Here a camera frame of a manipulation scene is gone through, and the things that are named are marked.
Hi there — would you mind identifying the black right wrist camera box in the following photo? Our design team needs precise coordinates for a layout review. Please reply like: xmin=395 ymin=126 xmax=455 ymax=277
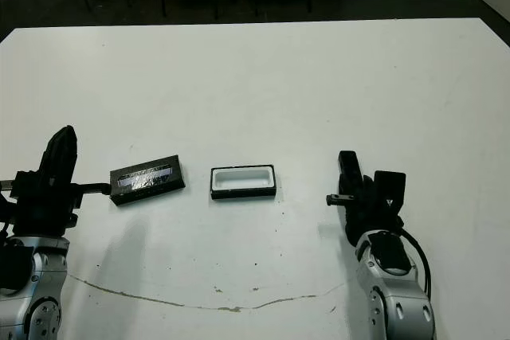
xmin=373 ymin=170 xmax=407 ymax=217

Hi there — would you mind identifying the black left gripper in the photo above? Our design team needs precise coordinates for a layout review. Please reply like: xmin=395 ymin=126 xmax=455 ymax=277
xmin=0 ymin=125 xmax=111 ymax=238

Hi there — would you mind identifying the black phone-like camera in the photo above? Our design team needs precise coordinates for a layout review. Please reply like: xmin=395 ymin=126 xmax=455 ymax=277
xmin=337 ymin=150 xmax=363 ymax=197

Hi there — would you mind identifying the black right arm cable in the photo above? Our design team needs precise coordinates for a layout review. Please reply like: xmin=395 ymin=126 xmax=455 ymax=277
xmin=398 ymin=215 xmax=434 ymax=301

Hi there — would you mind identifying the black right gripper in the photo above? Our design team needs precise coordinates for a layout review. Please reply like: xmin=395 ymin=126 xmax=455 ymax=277
xmin=326 ymin=174 xmax=403 ymax=245

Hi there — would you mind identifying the black box base white insert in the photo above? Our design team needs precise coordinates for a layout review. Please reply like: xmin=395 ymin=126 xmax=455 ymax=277
xmin=209 ymin=162 xmax=278 ymax=201

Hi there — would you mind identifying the black printed box lid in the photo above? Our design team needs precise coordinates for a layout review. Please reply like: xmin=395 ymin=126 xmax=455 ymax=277
xmin=109 ymin=153 xmax=187 ymax=208

